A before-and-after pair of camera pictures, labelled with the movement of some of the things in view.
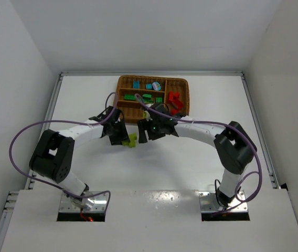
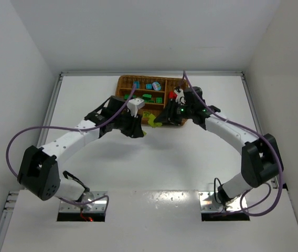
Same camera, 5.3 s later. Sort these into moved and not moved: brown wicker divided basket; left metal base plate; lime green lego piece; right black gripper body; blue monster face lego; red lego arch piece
Moved: lime green lego piece; right black gripper body
Not moved: left metal base plate; blue monster face lego; red lego arch piece; brown wicker divided basket
